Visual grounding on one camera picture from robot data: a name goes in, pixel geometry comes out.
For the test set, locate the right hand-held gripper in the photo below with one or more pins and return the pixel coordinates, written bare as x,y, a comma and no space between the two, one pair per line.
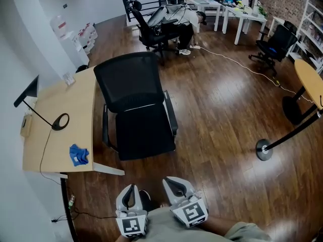
191,212

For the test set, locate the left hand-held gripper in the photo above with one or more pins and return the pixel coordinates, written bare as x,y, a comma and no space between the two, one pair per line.
131,224

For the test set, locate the black office chair seat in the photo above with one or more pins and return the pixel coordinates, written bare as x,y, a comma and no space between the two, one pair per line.
145,135

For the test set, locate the blue cloth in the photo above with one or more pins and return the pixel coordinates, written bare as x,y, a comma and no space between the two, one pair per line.
78,156

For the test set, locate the person's right forearm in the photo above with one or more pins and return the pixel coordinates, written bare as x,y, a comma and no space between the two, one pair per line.
219,224

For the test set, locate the person's left forearm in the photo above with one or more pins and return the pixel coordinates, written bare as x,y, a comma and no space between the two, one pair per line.
125,239

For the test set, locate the person's black shoe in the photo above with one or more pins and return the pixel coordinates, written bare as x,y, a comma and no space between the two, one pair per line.
145,198

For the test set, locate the person's beige shirt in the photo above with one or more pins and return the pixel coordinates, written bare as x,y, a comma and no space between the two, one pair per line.
171,228

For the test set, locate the plastic bottle green label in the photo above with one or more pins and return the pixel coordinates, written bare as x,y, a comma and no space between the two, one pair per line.
71,202

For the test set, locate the black pole with round base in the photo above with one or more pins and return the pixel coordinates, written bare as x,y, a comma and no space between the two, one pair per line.
263,149

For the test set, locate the light wooden desk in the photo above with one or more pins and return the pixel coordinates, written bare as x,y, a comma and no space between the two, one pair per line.
65,105

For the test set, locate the black mesh office chair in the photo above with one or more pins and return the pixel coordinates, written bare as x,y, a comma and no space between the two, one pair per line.
128,82

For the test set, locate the wooden tissue box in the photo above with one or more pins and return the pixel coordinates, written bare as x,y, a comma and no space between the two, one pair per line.
26,123

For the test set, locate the black trash bin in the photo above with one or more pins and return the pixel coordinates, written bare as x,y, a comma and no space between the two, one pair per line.
82,68

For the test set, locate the white power strip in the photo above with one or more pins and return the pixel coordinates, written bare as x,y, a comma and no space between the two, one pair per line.
194,47

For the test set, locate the black desk lamp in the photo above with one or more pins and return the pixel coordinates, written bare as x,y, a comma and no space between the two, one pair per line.
27,92

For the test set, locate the pack of water bottles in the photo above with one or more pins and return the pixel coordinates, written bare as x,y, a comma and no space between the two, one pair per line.
88,36

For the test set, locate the round wooden table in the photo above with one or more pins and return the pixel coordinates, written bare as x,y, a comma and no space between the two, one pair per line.
308,77

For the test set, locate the white water dispenser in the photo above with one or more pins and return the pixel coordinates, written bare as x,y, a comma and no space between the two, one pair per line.
68,39

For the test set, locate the white table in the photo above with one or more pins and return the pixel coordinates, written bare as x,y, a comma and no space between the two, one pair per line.
207,5
247,15

